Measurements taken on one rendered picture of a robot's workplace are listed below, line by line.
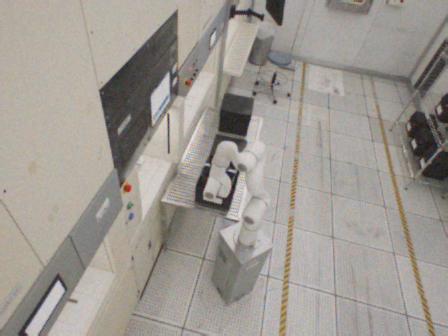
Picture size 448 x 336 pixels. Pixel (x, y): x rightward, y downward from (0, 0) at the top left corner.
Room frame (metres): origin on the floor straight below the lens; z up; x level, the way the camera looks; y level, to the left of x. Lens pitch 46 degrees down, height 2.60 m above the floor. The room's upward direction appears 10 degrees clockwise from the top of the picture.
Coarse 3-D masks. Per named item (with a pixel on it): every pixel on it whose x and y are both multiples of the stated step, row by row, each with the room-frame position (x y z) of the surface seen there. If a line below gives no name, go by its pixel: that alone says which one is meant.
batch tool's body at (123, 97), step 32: (160, 32) 1.51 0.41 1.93; (128, 64) 1.15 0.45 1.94; (160, 64) 1.49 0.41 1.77; (128, 96) 1.11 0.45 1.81; (128, 128) 1.07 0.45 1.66; (160, 128) 1.67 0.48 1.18; (128, 160) 1.03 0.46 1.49; (160, 160) 1.66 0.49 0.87; (128, 192) 1.00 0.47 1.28; (160, 192) 1.41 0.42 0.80; (128, 224) 0.94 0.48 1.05; (160, 224) 1.38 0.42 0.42
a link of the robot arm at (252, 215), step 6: (252, 198) 1.20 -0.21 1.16; (252, 204) 1.14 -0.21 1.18; (258, 204) 1.14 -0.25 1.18; (264, 204) 1.16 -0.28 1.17; (246, 210) 1.10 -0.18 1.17; (252, 210) 1.09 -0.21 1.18; (258, 210) 1.10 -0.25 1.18; (264, 210) 1.13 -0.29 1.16; (246, 216) 1.07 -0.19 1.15; (252, 216) 1.06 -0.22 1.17; (258, 216) 1.07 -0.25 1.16; (246, 222) 1.06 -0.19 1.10; (252, 222) 1.05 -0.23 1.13; (258, 222) 1.06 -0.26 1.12; (246, 228) 1.12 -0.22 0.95; (252, 228) 1.11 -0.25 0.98; (258, 228) 1.12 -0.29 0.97
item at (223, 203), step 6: (198, 180) 1.48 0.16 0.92; (234, 180) 1.65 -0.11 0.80; (198, 186) 1.50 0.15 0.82; (234, 186) 1.62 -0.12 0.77; (198, 192) 1.40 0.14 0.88; (234, 192) 1.47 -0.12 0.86; (198, 198) 1.40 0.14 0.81; (204, 198) 1.40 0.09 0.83; (216, 198) 1.39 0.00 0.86; (222, 198) 1.38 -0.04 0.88; (228, 198) 1.38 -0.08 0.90; (210, 204) 1.39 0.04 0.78; (216, 204) 1.39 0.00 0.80; (222, 204) 1.38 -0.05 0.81; (228, 204) 1.38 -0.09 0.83; (228, 210) 1.38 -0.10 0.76
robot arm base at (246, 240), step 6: (240, 228) 1.23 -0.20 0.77; (234, 234) 1.17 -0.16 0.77; (240, 234) 1.14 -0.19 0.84; (246, 234) 1.11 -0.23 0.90; (252, 234) 1.11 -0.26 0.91; (258, 234) 1.21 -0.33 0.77; (234, 240) 1.13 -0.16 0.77; (240, 240) 1.13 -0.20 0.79; (246, 240) 1.11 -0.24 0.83; (252, 240) 1.11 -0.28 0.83; (258, 240) 1.16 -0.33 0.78; (240, 246) 1.09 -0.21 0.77; (246, 246) 1.10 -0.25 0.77; (252, 246) 1.10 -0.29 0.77
